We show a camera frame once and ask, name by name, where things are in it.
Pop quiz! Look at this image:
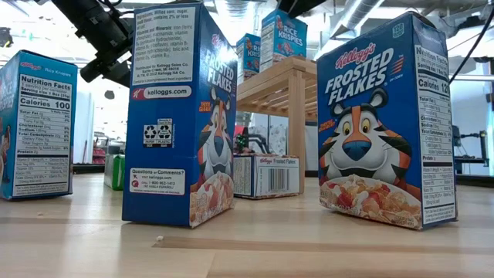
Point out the light blue Rice Krispies box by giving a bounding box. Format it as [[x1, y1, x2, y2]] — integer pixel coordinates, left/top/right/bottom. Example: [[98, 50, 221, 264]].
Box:
[[235, 32, 262, 85], [260, 8, 309, 73], [0, 49, 79, 202]]

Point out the blue Frosted Flakes box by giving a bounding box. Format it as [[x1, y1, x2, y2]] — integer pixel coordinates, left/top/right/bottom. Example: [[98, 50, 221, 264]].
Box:
[[232, 154, 301, 201], [121, 2, 239, 229], [316, 11, 458, 232]]

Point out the green cereal box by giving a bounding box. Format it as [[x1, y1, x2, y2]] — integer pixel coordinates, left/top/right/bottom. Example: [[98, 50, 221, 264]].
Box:
[[103, 154, 127, 192]]

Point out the pale wooden slatted shelf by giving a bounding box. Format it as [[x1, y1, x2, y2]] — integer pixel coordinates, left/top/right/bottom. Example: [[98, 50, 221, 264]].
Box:
[[235, 56, 318, 196]]

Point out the white column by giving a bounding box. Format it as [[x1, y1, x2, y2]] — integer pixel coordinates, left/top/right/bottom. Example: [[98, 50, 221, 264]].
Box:
[[73, 90, 96, 165]]

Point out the red cart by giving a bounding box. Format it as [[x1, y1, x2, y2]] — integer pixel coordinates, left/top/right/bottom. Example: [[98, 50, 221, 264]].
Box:
[[92, 137, 107, 165]]

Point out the black equipment stand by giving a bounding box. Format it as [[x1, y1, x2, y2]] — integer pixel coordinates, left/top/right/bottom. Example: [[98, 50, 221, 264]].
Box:
[[451, 125, 490, 175]]

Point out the silver ventilation duct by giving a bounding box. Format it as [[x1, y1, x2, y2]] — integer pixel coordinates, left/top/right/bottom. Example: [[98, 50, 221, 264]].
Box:
[[330, 0, 387, 39]]

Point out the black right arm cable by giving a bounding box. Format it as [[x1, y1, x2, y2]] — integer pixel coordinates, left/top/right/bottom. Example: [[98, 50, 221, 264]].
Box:
[[449, 7, 494, 84]]

